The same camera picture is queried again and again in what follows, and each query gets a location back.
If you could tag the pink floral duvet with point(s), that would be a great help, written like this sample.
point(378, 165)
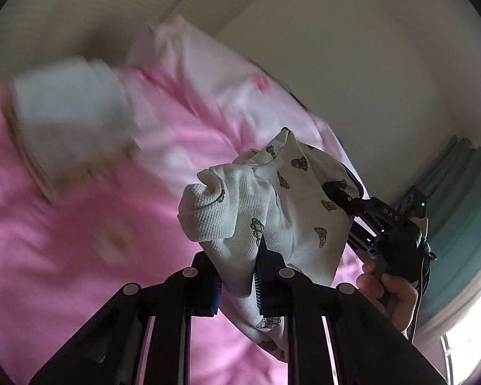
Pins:
point(64, 268)

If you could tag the window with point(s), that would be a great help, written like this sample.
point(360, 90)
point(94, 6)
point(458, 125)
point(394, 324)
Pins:
point(473, 345)

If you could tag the white printed polo shirt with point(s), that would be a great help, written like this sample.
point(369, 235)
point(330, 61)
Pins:
point(296, 208)

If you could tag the person's right hand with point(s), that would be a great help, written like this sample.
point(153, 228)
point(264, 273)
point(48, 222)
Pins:
point(403, 302)

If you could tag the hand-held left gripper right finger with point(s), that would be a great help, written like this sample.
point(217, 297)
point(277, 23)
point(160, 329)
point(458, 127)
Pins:
point(264, 288)

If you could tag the green curtain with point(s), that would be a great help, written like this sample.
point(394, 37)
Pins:
point(457, 216)

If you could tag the white wardrobe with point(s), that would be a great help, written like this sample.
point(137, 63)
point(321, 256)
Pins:
point(232, 0)

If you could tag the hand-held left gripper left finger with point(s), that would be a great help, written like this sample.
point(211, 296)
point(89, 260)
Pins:
point(208, 296)

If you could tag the stack of folded clothes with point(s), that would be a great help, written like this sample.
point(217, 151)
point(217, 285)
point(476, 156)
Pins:
point(72, 112)

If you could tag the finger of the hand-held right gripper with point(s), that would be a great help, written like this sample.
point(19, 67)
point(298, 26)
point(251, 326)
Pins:
point(338, 194)

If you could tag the cream folded garment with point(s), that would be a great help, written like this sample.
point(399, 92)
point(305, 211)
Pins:
point(88, 172)

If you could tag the pink and white pillow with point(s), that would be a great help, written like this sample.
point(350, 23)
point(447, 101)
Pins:
point(208, 80)

